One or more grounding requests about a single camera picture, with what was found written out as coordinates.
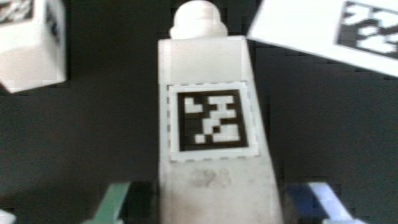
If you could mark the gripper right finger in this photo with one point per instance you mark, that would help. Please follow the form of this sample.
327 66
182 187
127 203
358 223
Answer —
317 204

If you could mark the white table leg front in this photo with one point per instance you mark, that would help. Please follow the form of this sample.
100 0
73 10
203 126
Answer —
342 29

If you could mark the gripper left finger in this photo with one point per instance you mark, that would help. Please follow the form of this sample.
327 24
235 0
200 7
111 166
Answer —
111 206

